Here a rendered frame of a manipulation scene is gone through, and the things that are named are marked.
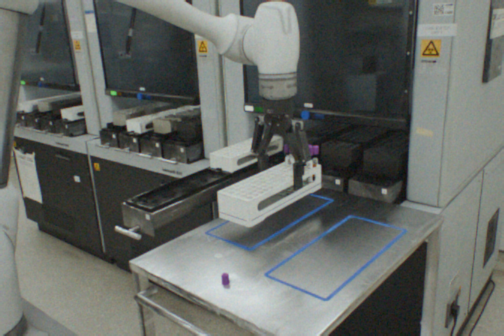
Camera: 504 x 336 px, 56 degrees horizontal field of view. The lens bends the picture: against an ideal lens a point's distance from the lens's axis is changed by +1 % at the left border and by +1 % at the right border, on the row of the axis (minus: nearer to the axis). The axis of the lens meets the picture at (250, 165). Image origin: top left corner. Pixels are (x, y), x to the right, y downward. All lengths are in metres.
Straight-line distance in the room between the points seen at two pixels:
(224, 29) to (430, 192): 0.76
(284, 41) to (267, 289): 0.53
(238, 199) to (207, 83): 0.90
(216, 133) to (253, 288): 1.07
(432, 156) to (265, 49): 0.62
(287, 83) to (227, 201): 0.30
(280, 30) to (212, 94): 0.83
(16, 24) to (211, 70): 0.91
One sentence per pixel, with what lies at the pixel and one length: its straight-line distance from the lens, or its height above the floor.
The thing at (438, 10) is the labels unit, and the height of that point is 1.29.
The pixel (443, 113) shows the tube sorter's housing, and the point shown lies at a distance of 1.41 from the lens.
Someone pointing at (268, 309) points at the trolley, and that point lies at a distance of 0.85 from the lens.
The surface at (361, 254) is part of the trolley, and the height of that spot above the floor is 0.82.
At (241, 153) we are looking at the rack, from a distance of 1.56.
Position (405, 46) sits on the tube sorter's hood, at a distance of 1.40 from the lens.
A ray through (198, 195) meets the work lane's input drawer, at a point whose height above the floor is 0.80.
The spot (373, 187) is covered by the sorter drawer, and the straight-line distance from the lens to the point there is 1.44.
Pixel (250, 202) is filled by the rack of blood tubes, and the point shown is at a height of 0.92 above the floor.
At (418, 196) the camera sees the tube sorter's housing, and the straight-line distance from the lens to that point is 1.50.
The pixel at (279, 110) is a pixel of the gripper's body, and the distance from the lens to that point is 1.10.
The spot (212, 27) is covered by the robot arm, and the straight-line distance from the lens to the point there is 1.17.
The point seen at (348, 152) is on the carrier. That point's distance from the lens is 1.53.
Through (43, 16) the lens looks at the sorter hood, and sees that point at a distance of 2.74.
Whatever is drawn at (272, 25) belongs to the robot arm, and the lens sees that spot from 1.06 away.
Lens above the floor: 1.31
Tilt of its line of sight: 18 degrees down
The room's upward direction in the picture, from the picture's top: 3 degrees counter-clockwise
